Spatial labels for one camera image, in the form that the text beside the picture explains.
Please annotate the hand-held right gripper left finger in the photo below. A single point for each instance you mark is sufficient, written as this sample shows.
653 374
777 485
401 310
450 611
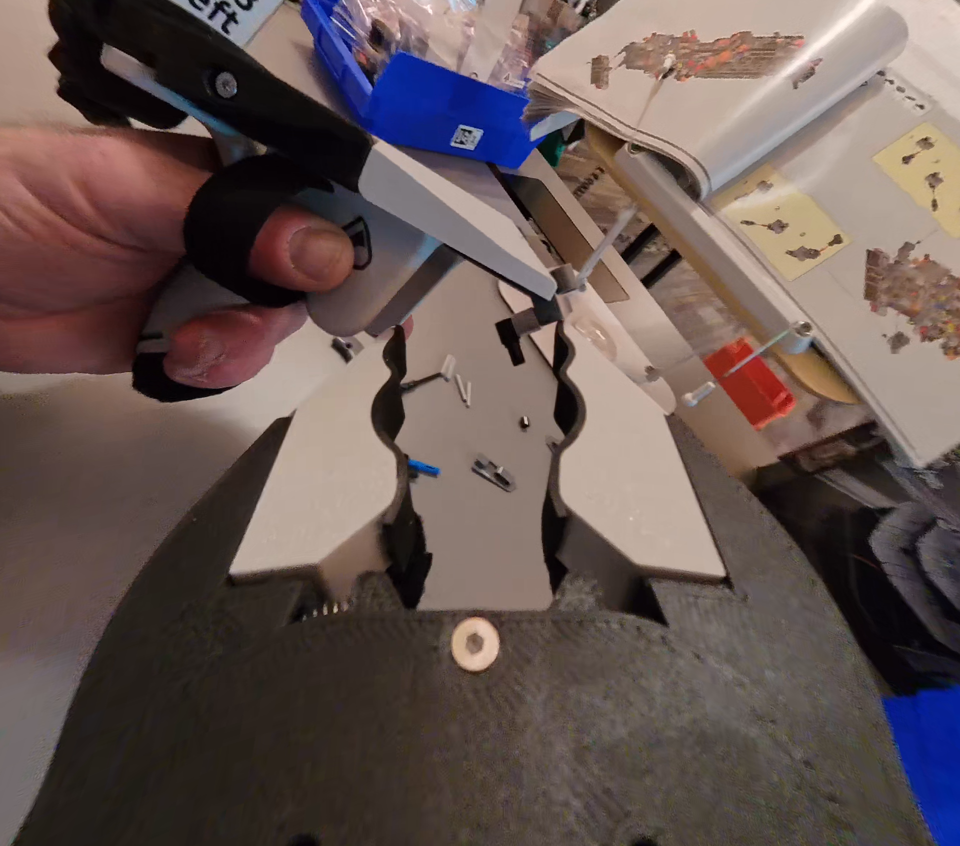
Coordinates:
315 486

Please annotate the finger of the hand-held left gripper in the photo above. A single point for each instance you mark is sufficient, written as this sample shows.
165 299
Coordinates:
450 208

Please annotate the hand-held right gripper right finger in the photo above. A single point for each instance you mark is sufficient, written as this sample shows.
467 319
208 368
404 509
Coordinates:
637 486

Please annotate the grey lego panel piece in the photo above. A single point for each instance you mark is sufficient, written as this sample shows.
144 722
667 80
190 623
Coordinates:
495 474

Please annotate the lego instruction booklet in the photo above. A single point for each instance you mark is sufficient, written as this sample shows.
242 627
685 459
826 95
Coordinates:
712 20

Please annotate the person's left hand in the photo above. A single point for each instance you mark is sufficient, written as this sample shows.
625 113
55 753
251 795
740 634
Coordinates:
82 238

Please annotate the blue plastic bin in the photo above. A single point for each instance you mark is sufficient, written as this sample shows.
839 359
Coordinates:
442 103
930 771

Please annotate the blue pin with black connector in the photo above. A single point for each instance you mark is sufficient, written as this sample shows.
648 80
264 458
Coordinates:
424 469

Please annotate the red plastic bin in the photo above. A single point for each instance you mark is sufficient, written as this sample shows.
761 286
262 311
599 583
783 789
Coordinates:
750 384

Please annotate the clear plastic bags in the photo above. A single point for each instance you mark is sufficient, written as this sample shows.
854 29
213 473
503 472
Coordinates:
427 5

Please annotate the clear acrylic book stand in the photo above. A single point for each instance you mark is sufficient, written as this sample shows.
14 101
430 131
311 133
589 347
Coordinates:
712 238

